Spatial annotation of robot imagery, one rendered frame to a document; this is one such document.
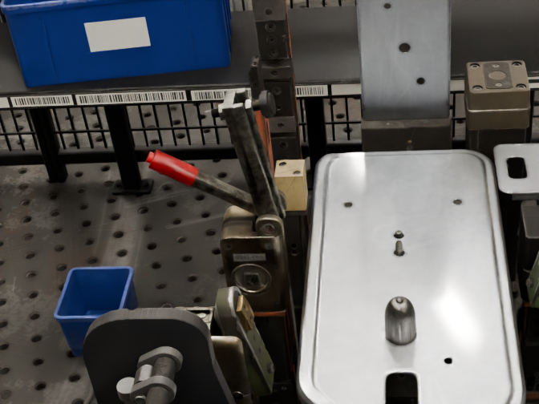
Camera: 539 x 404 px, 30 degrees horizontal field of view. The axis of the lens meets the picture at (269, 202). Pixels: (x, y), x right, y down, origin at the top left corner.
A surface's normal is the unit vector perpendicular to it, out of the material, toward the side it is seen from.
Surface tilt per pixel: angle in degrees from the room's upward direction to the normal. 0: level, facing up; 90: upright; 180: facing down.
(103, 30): 90
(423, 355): 0
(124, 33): 90
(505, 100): 89
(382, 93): 90
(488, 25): 0
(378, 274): 0
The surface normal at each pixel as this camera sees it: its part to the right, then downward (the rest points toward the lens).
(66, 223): -0.10, -0.78
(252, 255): -0.09, 0.63
